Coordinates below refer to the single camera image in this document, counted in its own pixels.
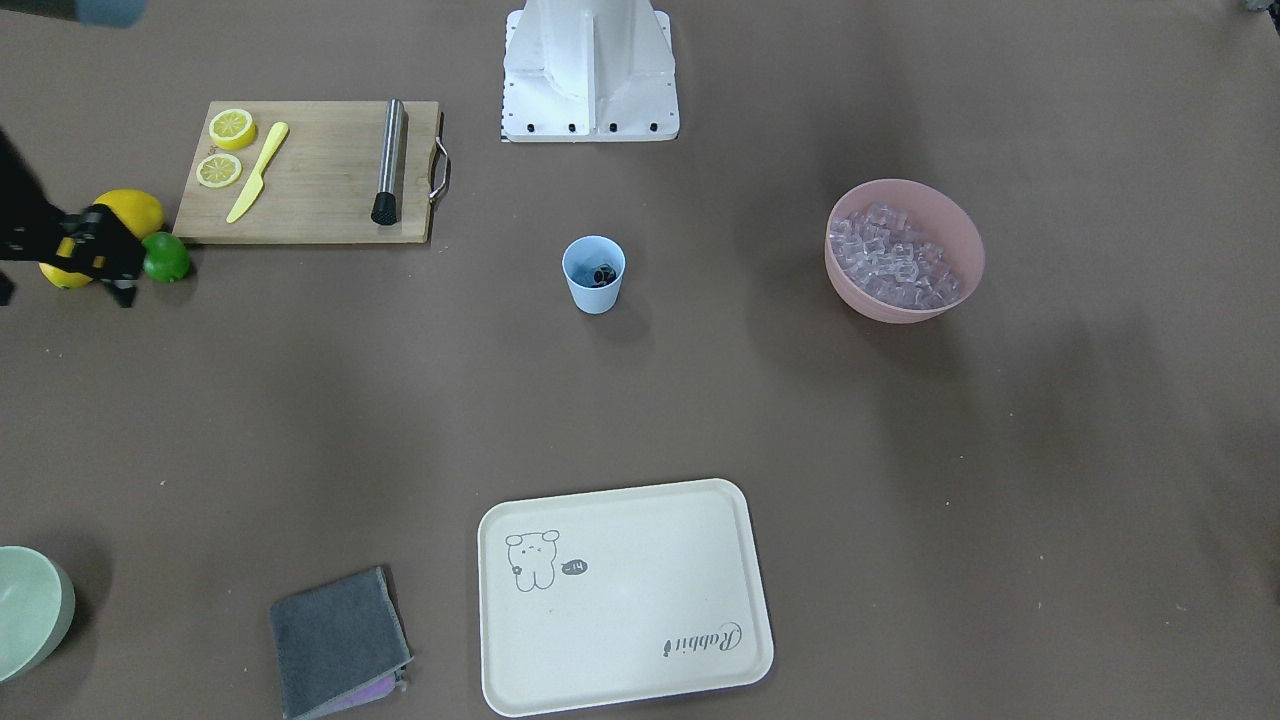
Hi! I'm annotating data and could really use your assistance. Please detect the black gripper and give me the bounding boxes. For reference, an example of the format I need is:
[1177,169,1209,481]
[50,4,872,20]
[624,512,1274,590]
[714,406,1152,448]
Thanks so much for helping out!
[1,133,145,309]

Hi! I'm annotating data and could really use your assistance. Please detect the dark cherries pair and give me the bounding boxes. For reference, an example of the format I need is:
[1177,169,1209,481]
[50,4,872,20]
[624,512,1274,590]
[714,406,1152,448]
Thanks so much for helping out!
[584,264,620,290]

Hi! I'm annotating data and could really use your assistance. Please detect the light blue plastic cup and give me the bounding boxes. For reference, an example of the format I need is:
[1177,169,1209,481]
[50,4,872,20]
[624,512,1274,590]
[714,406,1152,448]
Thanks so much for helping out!
[561,234,627,315]

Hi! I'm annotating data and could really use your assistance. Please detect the pink bowl of ice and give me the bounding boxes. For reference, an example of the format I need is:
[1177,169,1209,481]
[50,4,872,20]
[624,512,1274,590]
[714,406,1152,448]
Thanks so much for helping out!
[823,179,986,324]

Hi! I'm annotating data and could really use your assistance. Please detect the whole yellow lemon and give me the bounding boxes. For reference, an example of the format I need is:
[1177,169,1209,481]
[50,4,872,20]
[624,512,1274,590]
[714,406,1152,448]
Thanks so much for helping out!
[93,188,165,241]
[38,263,95,290]

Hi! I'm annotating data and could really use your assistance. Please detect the green lime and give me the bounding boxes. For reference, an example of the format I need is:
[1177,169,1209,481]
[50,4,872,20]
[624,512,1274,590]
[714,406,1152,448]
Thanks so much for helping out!
[141,231,192,283]

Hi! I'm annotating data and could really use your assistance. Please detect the lemon half slice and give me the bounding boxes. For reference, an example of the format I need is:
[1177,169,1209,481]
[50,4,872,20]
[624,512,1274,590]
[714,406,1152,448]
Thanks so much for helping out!
[195,152,243,190]
[207,108,259,152]

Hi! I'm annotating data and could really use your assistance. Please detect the yellow plastic knife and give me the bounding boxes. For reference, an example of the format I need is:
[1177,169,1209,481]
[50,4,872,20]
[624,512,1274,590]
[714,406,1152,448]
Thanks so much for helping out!
[225,120,291,224]

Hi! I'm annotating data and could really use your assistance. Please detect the wooden cutting board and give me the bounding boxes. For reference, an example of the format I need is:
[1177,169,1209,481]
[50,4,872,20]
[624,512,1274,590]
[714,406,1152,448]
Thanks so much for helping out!
[173,100,449,245]

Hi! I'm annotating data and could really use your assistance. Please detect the steel muddler black tip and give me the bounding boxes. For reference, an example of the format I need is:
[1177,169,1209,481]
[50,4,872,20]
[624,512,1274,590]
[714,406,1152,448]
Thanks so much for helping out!
[370,97,408,225]

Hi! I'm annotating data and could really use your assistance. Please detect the mint green bowl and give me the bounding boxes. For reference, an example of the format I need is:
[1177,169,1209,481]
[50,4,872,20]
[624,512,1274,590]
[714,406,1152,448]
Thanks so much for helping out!
[1,546,76,683]

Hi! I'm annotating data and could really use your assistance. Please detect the grey folded cloth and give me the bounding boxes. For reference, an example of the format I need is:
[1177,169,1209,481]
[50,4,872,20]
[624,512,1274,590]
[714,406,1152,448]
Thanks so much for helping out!
[268,565,413,719]

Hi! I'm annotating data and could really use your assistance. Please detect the beige rabbit tray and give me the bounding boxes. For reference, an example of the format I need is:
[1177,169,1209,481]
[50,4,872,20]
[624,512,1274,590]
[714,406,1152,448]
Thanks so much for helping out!
[476,478,774,717]

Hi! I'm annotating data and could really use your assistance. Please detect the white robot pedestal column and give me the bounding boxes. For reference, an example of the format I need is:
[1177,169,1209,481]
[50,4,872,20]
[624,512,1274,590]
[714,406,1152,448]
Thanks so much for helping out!
[500,1,681,143]

